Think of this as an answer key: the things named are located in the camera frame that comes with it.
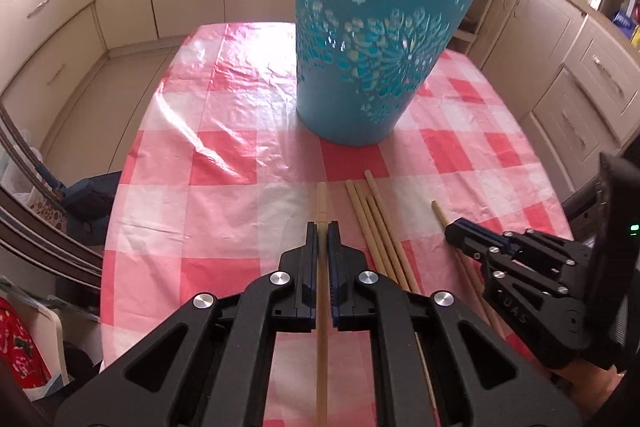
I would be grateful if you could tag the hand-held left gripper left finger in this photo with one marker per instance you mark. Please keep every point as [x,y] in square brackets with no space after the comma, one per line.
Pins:
[312,267]

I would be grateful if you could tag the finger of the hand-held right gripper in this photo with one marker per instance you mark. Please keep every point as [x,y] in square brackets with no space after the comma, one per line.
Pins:
[480,231]
[467,242]

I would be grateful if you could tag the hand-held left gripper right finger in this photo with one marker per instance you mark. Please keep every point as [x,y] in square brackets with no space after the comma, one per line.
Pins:
[333,267]

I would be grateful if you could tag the single wooden chopstick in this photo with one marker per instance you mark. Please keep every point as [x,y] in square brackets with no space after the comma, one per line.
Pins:
[323,207]
[440,212]

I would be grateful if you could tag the bundle of wooden chopsticks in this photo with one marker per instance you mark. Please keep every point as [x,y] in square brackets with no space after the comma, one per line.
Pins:
[370,227]

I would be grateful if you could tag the blue perforated plastic basket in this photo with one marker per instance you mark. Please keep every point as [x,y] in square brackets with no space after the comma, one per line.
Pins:
[340,97]

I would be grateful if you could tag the person's right forearm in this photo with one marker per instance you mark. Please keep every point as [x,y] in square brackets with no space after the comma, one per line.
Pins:
[585,384]

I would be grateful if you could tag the red white checked tablecloth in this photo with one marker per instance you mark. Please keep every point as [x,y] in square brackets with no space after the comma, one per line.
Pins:
[225,157]

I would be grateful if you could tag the cream multi-drawer base cabinets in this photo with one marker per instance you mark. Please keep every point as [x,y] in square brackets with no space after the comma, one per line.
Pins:
[575,72]

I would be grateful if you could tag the white rolling cart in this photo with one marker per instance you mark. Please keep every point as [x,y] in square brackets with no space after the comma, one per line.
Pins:
[482,7]

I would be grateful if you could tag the blue dustpan and brush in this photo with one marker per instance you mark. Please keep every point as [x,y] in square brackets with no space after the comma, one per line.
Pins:
[95,202]

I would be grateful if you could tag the blue box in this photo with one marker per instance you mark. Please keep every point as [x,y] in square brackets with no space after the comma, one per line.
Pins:
[624,19]

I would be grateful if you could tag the red floral cloth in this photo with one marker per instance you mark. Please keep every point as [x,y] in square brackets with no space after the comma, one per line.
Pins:
[20,342]

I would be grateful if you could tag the cream two-drawer cabinet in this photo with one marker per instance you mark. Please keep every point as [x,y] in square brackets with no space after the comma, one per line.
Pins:
[45,32]

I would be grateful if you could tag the sliding door frame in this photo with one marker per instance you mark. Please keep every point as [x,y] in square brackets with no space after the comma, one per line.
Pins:
[30,217]

